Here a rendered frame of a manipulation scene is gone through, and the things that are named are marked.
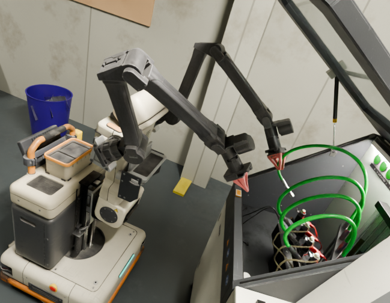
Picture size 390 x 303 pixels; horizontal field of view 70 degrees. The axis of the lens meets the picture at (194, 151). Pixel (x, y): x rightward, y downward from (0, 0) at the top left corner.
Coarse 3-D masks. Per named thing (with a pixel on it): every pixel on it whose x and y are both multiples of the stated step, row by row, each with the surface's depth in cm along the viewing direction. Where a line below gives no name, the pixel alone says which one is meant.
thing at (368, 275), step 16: (384, 240) 79; (368, 256) 81; (384, 256) 77; (352, 272) 83; (368, 272) 79; (384, 272) 74; (320, 288) 91; (336, 288) 86; (352, 288) 81; (368, 288) 76; (384, 288) 72
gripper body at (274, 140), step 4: (272, 136) 128; (276, 136) 128; (268, 140) 129; (272, 140) 127; (276, 140) 127; (268, 144) 129; (272, 144) 127; (276, 144) 127; (280, 144) 128; (272, 148) 125; (276, 148) 124; (284, 148) 130; (268, 152) 126
